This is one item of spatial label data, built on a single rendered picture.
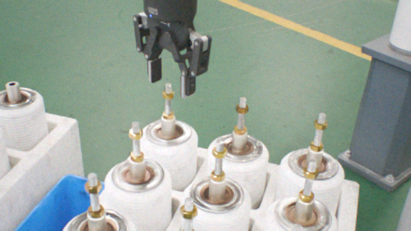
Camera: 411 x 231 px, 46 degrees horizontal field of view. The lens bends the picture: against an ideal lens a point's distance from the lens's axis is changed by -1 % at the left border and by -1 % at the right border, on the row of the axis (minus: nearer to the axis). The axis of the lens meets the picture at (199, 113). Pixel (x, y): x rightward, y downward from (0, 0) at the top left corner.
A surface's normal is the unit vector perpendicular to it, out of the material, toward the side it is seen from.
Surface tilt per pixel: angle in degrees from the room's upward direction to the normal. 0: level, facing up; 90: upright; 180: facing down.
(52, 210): 88
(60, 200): 88
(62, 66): 0
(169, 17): 91
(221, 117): 0
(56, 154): 90
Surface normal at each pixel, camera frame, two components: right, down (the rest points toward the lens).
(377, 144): -0.76, 0.32
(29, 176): 0.95, 0.18
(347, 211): 0.03, -0.85
